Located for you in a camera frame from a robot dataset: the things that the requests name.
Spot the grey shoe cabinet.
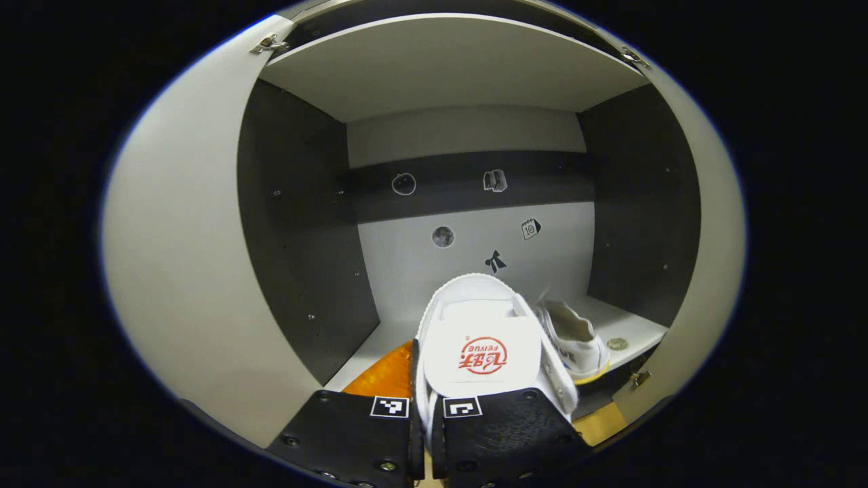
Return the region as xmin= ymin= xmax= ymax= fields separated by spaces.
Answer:
xmin=237 ymin=0 xmax=703 ymax=407

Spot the grey cabinet door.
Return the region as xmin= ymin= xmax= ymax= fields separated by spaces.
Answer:
xmin=610 ymin=47 xmax=747 ymax=428
xmin=102 ymin=15 xmax=326 ymax=449

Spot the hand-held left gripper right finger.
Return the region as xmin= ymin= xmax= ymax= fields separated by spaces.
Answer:
xmin=431 ymin=388 xmax=594 ymax=487

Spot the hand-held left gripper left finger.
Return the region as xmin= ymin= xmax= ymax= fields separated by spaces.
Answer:
xmin=267 ymin=339 xmax=425 ymax=487

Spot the white canvas shoe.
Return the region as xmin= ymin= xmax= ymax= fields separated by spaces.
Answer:
xmin=536 ymin=300 xmax=611 ymax=385
xmin=414 ymin=273 xmax=578 ymax=448

